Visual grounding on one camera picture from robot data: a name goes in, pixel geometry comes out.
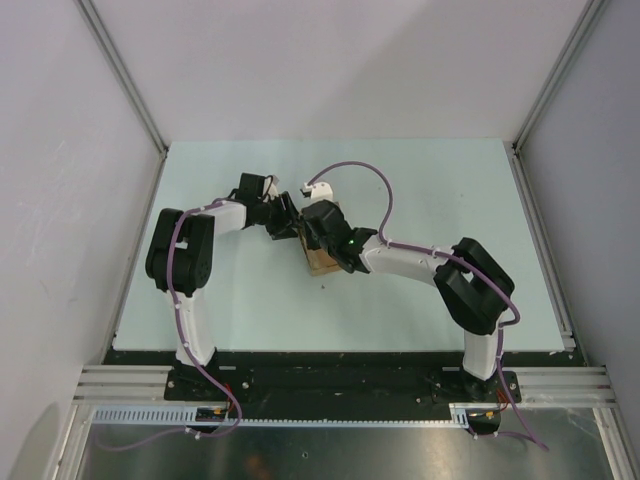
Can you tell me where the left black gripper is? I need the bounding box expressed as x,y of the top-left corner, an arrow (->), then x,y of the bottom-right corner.
255,193 -> 303,241

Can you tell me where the brown cardboard express box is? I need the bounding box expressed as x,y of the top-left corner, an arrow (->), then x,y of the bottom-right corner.
298,200 -> 348,276

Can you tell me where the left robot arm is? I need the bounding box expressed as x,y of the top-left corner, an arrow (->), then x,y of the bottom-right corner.
145,173 -> 298,400

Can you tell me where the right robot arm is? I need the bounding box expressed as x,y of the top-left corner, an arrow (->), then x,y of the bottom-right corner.
300,200 -> 520,401

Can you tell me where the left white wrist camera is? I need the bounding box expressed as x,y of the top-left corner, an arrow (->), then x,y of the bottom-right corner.
263,175 -> 279,200

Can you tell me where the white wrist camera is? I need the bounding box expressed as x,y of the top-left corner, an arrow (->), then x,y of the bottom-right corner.
300,181 -> 333,204
263,175 -> 279,200

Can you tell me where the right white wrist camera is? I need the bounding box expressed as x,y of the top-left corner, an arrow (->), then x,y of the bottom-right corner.
300,181 -> 333,204

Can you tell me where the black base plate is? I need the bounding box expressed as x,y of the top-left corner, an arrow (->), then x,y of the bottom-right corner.
101,349 -> 522,421

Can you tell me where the aluminium front rail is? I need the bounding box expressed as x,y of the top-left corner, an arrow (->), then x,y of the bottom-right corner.
74,365 -> 617,408

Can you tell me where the left aluminium frame post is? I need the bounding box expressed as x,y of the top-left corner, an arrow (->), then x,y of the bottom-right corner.
74,0 -> 169,159

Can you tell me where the aluminium frame post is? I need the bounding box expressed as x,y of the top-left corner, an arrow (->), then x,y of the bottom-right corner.
74,0 -> 169,159
512,0 -> 612,154

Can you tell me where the white slotted cable duct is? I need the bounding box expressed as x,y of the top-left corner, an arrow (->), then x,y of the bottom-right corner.
92,402 -> 474,429

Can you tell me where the right aluminium frame post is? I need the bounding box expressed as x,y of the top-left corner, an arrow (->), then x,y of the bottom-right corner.
512,0 -> 612,154

